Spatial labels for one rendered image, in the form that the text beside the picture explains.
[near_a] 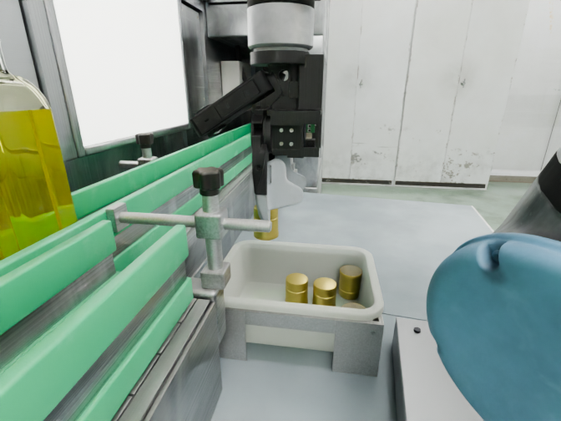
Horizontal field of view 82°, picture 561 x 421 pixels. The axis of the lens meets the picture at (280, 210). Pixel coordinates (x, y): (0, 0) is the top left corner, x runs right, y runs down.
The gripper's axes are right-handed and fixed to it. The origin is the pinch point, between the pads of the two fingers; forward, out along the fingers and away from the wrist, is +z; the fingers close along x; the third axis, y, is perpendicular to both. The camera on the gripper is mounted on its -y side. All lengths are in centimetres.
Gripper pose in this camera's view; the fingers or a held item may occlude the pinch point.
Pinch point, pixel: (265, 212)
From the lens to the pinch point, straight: 45.0
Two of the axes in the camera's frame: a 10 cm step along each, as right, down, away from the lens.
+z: 0.0, 9.4, 3.5
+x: 1.5, -3.4, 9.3
